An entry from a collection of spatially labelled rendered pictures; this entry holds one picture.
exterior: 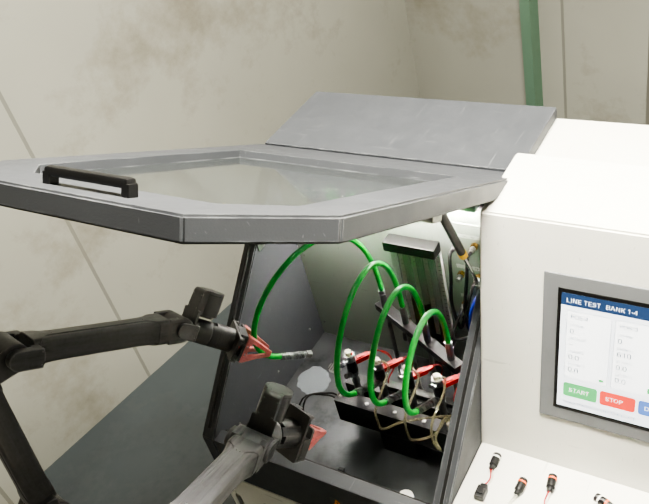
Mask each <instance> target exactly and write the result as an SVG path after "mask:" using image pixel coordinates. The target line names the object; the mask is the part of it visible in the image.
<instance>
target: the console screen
mask: <svg viewBox="0 0 649 504"><path fill-rule="evenodd" d="M539 412H540V413H542V414H545V415H549V416H553V417H556V418H560V419H564V420H567V421H571V422H575V423H578V424H582V425H586V426H589V427H593V428H596V429H600V430H604V431H607V432H611V433H615V434H618V435H622V436H626V437H629V438H633V439H637V440H640V441H644V442H648V443H649V289H648V288H642V287H636V286H631V285H625V284H619V283H614V282H608V281H603V280H597V279H591V278H586V277H580V276H574V275H569V274H563V273H557V272H552V271H546V270H545V271H544V291H543V320H542V350H541V379H540V408H539Z"/></svg>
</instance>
